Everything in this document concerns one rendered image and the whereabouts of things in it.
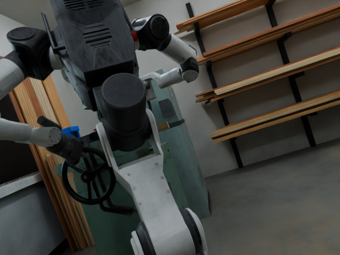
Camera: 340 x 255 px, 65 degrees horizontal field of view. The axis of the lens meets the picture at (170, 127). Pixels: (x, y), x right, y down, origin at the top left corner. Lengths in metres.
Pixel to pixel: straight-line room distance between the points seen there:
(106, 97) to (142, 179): 0.27
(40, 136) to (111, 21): 0.49
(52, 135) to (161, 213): 0.51
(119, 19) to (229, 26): 3.21
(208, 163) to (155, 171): 3.13
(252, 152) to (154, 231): 3.28
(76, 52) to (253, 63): 3.30
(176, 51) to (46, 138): 0.61
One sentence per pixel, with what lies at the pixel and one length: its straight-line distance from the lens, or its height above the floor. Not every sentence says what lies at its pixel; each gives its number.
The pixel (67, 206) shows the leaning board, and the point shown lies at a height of 0.46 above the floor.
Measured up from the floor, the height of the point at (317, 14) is 1.55.
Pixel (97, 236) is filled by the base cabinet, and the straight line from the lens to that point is 1.70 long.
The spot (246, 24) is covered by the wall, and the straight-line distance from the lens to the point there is 4.06.
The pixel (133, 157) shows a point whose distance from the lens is 1.45.
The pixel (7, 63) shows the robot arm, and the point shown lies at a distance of 1.00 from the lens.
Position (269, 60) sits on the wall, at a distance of 4.00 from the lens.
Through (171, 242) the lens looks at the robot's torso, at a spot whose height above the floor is 0.63.
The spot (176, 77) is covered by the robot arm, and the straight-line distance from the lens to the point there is 1.29.
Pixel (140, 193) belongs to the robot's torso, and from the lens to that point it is 0.79.
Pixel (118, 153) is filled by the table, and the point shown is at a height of 0.86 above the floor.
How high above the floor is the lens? 0.94
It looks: 1 degrees down
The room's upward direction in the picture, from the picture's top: 18 degrees counter-clockwise
